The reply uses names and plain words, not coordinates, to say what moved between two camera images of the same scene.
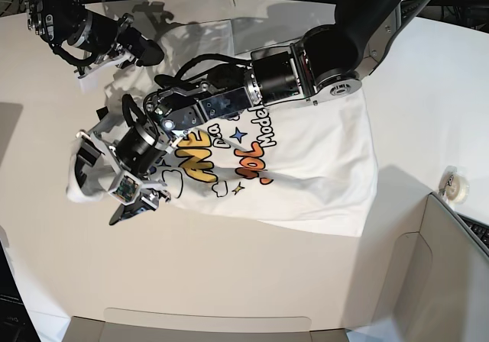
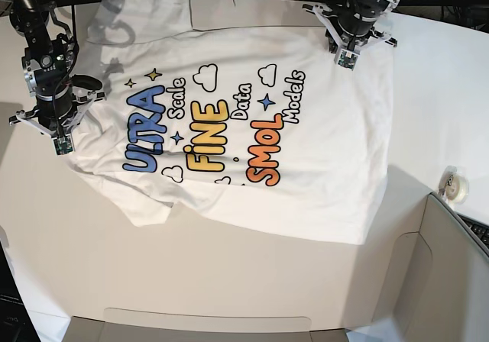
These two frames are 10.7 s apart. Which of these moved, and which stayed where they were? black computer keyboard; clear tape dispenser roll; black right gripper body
Moved: black right gripper body
Stayed: black computer keyboard; clear tape dispenser roll
